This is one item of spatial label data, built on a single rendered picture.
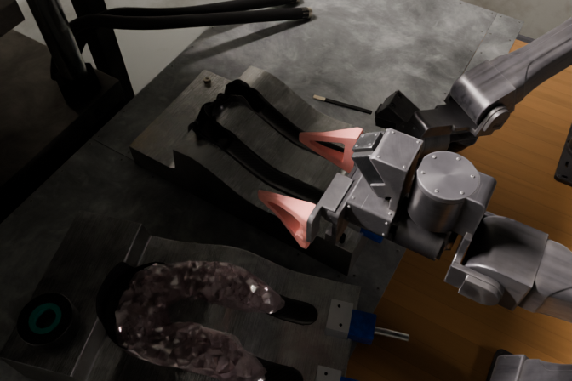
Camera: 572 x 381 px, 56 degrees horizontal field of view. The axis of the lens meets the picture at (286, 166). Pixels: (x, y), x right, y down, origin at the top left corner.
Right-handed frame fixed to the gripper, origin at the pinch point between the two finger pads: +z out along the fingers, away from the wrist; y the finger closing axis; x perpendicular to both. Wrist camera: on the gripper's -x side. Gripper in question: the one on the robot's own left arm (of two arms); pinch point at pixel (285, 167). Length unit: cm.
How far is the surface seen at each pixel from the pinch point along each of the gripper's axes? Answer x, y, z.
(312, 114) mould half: 30.8, -34.4, 13.8
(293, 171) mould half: 31.2, -20.0, 10.4
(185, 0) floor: 117, -145, 143
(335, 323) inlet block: 31.8, 2.4, -9.7
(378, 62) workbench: 40, -65, 11
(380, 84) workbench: 40, -58, 8
